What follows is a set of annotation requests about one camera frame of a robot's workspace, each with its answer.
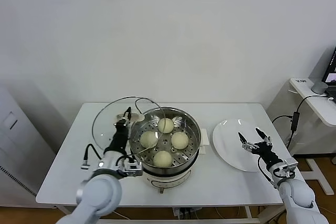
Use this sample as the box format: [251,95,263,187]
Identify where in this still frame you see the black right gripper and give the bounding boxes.
[238,127,285,170]

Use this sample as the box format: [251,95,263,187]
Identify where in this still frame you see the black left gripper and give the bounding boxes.
[104,106,132,154]

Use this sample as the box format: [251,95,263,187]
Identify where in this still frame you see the round glass pot lid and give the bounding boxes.
[91,95,166,162]

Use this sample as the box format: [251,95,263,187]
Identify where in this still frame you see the white steamed baozi bun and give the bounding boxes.
[153,150,173,168]
[170,131,189,149]
[157,118,175,134]
[139,131,159,149]

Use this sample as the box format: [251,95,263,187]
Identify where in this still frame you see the stainless steel steamer basket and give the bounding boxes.
[129,106,203,176]

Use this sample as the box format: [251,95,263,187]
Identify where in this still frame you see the round white plate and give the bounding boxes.
[212,119,275,173]

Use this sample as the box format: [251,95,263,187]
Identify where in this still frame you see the grey round puck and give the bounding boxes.
[311,81,329,95]

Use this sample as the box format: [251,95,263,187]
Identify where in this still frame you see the white power strip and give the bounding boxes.
[172,207,196,219]

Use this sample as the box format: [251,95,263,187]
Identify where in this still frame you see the black laptop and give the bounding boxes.
[322,45,336,96]

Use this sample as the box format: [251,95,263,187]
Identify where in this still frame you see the grey metal cabinet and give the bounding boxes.
[0,79,57,206]

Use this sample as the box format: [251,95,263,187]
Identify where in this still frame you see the black cooker power cord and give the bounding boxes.
[134,98,155,116]

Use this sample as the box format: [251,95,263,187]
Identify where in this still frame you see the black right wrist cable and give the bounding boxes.
[256,155,279,189]

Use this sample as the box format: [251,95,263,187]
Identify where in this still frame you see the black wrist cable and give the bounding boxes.
[80,144,106,169]
[256,155,279,189]

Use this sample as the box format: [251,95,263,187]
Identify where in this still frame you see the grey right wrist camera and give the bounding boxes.
[274,157,299,179]

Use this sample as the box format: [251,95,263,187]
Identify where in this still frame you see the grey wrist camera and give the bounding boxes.
[274,157,299,179]
[123,159,144,177]

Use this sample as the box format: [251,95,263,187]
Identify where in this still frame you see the black desk cable with adapter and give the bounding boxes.
[271,95,334,151]

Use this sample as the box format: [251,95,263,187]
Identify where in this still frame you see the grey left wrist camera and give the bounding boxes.
[123,159,144,177]

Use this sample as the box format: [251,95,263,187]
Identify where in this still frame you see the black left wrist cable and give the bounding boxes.
[80,144,106,169]

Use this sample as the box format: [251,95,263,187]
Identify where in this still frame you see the white table frame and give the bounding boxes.
[61,204,289,224]

